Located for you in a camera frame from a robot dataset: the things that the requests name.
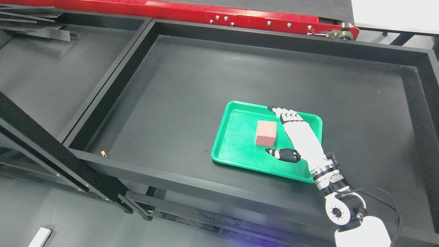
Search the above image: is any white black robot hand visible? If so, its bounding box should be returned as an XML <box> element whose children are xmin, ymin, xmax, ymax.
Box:
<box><xmin>268</xmin><ymin>106</ymin><xmax>334</xmax><ymax>175</ymax></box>

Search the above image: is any pink block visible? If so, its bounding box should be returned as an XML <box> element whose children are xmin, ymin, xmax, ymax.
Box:
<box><xmin>255</xmin><ymin>120</ymin><xmax>277</xmax><ymax>147</ymax></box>

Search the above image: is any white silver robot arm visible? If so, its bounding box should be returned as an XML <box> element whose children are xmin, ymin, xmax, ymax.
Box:
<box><xmin>310</xmin><ymin>165</ymin><xmax>392</xmax><ymax>247</ymax></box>

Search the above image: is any green plastic tray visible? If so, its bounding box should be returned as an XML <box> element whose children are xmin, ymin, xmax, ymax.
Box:
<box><xmin>211</xmin><ymin>101</ymin><xmax>314</xmax><ymax>183</ymax></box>

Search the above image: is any black metal shelf right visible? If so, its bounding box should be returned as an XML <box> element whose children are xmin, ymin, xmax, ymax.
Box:
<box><xmin>65</xmin><ymin>19</ymin><xmax>438</xmax><ymax>246</ymax></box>

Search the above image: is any black metal shelf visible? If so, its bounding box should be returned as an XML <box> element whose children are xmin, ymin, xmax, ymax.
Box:
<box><xmin>65</xmin><ymin>19</ymin><xmax>438</xmax><ymax>246</ymax></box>
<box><xmin>1</xmin><ymin>7</ymin><xmax>152</xmax><ymax>214</ymax></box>

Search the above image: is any black metal shelf left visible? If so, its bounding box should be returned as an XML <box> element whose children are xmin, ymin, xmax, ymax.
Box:
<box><xmin>1</xmin><ymin>7</ymin><xmax>152</xmax><ymax>214</ymax></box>

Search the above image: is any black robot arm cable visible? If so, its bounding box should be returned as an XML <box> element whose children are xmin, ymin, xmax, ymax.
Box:
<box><xmin>346</xmin><ymin>187</ymin><xmax>401</xmax><ymax>240</ymax></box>

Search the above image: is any red metal conveyor frame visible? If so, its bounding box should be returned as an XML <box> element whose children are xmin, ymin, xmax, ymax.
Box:
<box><xmin>1</xmin><ymin>0</ymin><xmax>360</xmax><ymax>40</ymax></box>

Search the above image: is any white table leg frame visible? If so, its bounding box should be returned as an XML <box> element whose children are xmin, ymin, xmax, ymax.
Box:
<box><xmin>28</xmin><ymin>227</ymin><xmax>53</xmax><ymax>247</ymax></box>

